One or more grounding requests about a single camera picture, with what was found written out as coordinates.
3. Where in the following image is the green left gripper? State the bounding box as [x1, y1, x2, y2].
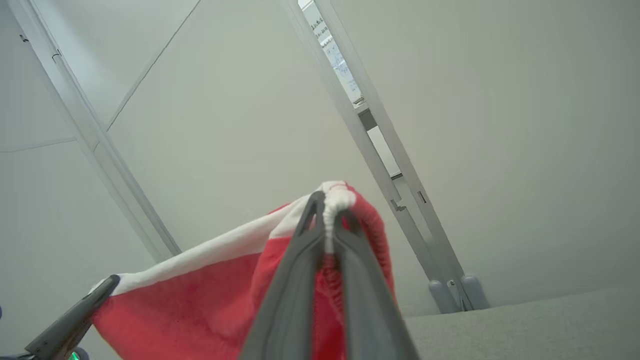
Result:
[24, 274, 121, 360]

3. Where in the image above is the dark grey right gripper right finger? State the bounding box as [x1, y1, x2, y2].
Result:
[333, 209, 421, 360]

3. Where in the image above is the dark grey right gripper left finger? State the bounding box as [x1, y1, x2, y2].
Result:
[240, 191, 327, 360]

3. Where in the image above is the red and white shirt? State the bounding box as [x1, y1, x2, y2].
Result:
[89, 180, 398, 360]

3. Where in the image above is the white printed board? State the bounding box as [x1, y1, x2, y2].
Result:
[299, 0, 364, 107]

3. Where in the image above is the aluminium frame post with gap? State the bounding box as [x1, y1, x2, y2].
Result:
[282, 0, 491, 315]

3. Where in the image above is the plain aluminium frame post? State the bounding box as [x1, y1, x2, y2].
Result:
[7, 0, 182, 263]

